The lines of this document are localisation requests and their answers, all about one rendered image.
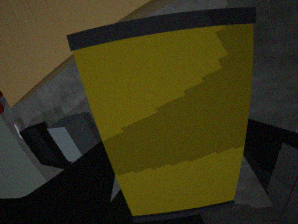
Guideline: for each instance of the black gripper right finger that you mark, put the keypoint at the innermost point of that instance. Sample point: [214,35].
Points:
[272,153]

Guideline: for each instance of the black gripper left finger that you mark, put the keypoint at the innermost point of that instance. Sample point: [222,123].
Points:
[78,195]

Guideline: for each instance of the tan panel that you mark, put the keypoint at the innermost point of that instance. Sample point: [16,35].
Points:
[33,37]

